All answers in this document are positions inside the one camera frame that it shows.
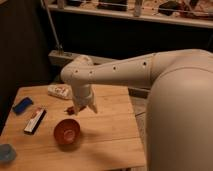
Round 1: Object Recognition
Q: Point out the long wall shelf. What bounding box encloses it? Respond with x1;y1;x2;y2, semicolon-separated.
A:
44;0;213;29

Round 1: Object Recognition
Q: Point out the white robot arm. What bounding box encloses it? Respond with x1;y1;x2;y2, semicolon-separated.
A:
61;49;213;171

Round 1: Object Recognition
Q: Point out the blue rectangular block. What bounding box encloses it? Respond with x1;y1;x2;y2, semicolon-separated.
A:
12;97;33;115

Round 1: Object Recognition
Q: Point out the blue plastic cup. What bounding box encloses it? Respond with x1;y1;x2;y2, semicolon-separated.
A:
0;144;16;163

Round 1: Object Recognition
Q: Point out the red ceramic cup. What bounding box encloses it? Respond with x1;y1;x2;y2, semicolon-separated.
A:
53;119;80;145

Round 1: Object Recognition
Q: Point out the brown red marker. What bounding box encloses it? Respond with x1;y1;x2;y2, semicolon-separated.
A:
65;106;75;115

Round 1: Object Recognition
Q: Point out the metal lamp pole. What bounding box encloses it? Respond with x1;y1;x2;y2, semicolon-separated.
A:
42;0;67;55

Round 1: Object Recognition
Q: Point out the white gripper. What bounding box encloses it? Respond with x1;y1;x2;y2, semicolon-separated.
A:
72;84;98;115

